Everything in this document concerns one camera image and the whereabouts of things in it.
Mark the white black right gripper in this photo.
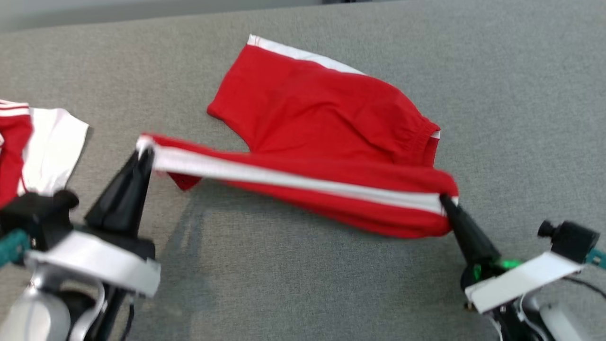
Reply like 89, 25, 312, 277
440, 195, 585, 314

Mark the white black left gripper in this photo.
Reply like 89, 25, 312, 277
26, 148, 161, 298

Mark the red white basketball jersey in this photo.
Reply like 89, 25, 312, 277
0, 99, 90, 209

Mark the red shorts white stripe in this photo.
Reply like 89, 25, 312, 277
136, 34, 459, 239

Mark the grey fabric padded surface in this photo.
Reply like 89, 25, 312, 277
0, 0, 606, 341

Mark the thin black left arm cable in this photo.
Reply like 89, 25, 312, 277
121, 303, 136, 341

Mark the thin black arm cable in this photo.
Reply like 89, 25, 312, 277
121, 303, 136, 341
563, 277, 606, 300

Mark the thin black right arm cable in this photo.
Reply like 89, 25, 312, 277
563, 277, 606, 300

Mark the teal right camera connector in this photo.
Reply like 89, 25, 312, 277
585, 249, 606, 269

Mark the teal camera connector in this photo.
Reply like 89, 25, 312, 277
585, 249, 606, 269
0, 230, 30, 267

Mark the teal left camera connector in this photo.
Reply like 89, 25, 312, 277
0, 230, 30, 267

